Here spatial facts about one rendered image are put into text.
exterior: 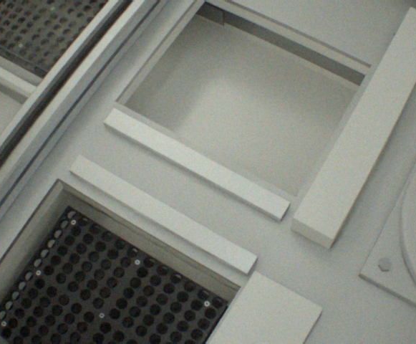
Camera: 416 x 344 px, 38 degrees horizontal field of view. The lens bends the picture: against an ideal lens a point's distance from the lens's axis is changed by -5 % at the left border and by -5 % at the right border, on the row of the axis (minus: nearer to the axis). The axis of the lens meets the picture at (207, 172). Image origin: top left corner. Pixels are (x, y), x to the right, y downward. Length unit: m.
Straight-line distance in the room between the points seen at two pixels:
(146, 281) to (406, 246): 0.29
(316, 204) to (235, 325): 0.15
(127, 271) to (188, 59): 0.34
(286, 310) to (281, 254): 0.06
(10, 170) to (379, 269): 0.41
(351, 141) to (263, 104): 0.22
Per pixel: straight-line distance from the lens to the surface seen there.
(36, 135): 0.71
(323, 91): 0.89
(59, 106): 0.72
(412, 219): 0.67
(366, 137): 0.69
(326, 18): 0.82
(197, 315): 0.70
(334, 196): 0.66
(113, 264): 0.73
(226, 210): 0.68
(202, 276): 0.78
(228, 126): 0.86
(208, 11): 0.93
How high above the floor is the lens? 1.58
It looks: 65 degrees down
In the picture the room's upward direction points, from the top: 8 degrees counter-clockwise
